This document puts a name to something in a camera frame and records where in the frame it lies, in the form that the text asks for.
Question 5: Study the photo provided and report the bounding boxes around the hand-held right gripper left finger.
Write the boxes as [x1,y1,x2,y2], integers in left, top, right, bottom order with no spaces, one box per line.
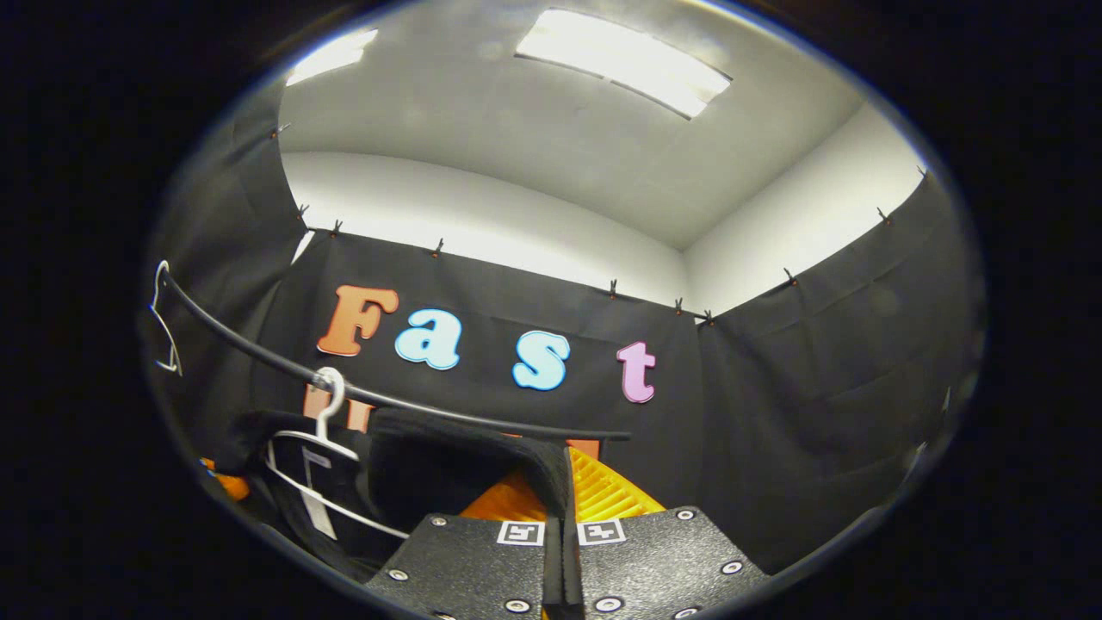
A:
[363,469,554,620]

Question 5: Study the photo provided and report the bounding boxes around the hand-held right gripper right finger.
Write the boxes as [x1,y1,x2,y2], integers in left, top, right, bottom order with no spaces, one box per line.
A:
[568,446,771,620]

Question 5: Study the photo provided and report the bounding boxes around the black jacket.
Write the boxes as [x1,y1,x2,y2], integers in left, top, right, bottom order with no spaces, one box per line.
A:
[215,406,579,604]

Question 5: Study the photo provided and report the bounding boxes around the white clothes hanger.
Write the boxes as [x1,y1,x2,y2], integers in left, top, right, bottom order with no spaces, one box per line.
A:
[148,261,184,377]
[263,366,412,542]

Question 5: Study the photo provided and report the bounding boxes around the white paper garment tag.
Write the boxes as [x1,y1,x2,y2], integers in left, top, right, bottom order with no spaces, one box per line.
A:
[301,448,338,541]

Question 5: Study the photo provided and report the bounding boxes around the black garment rack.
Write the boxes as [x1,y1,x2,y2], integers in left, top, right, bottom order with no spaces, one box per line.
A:
[158,263,634,443]

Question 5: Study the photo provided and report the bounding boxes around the black backdrop cloth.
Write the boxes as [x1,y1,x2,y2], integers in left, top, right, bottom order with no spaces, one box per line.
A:
[142,77,987,574]

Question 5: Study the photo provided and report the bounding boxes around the row of cloth clips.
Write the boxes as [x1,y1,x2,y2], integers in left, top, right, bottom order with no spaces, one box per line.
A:
[274,123,929,326]

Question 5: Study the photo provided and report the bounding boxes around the small ceiling light panel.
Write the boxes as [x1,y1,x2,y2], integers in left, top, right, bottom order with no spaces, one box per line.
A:
[286,28,380,87]

